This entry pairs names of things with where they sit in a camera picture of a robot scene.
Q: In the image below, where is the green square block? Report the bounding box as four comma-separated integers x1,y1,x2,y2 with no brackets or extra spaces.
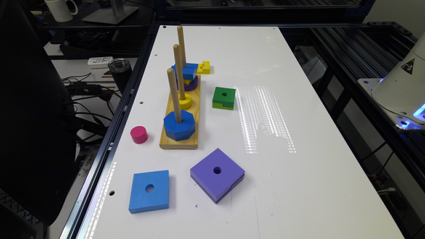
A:
212,87,236,110

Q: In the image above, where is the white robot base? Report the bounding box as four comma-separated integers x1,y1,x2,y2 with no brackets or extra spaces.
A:
357,36,424,130

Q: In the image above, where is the blue octagon block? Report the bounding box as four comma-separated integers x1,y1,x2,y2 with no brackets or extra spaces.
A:
163,110,195,141

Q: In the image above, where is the small yellow notched block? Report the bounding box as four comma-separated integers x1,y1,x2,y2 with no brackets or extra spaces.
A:
197,61,211,74

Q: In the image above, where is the small blue square block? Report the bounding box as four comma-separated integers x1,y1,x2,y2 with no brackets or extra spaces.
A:
182,63,198,80

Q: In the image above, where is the large purple square block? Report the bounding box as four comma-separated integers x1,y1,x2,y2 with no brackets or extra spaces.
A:
190,148,245,204

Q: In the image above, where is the pink cylinder block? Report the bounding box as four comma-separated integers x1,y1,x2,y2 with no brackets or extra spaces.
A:
130,126,148,144

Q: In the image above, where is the large blue square block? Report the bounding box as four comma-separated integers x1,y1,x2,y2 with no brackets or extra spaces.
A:
129,170,169,214

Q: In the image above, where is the purple round disc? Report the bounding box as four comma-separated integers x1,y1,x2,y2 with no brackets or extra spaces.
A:
183,75,199,91

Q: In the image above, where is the middle wooden peg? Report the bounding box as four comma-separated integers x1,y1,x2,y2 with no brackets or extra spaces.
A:
173,44,186,100

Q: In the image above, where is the wooden peg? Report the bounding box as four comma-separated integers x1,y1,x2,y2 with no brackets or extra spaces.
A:
177,25,187,68
173,44,186,100
167,68,183,123

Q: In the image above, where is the wooden peg base board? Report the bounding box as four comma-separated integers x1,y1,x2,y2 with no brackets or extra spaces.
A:
159,74,201,149

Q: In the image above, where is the front wooden peg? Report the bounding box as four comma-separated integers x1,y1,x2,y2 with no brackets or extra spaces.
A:
167,68,183,123

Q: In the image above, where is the rear wooden peg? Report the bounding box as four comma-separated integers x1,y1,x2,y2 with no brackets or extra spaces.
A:
177,25,187,68

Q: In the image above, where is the black tumbler cup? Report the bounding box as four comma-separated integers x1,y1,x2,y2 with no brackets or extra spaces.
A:
108,58,132,93

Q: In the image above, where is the white remote device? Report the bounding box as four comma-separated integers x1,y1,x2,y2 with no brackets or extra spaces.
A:
87,56,114,69

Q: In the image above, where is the silver monitor stand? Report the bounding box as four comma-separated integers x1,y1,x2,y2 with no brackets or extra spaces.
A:
82,0,139,25

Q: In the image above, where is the black office chair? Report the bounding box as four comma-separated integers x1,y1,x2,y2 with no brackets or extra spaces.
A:
1,1,76,226

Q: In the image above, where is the white mug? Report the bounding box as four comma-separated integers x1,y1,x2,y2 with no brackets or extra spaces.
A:
44,0,78,23

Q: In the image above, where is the yellow ring block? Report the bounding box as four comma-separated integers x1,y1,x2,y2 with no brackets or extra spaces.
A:
179,93,193,110

